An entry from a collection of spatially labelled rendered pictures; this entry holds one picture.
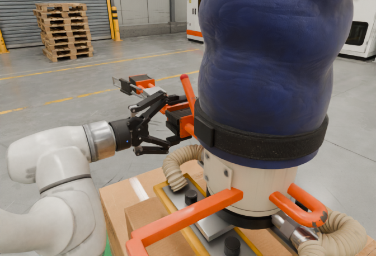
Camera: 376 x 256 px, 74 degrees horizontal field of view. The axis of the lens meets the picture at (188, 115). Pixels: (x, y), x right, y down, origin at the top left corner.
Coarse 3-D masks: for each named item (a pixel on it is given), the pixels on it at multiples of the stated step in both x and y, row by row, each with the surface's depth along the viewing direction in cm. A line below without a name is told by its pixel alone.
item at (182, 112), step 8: (184, 104) 72; (168, 112) 67; (176, 112) 69; (184, 112) 69; (168, 120) 70; (176, 120) 64; (184, 120) 64; (192, 120) 65; (168, 128) 69; (176, 128) 66; (184, 128) 65; (184, 136) 66
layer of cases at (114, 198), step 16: (192, 160) 167; (144, 176) 152; (160, 176) 152; (192, 176) 152; (112, 192) 140; (128, 192) 140; (144, 192) 140; (112, 208) 130; (112, 224) 121; (112, 240) 138; (368, 240) 113
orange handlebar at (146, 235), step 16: (192, 128) 63; (224, 192) 42; (240, 192) 43; (288, 192) 44; (304, 192) 42; (192, 208) 39; (208, 208) 40; (288, 208) 40; (320, 208) 39; (160, 224) 36; (176, 224) 37; (304, 224) 38; (320, 224) 38; (128, 240) 34; (144, 240) 35
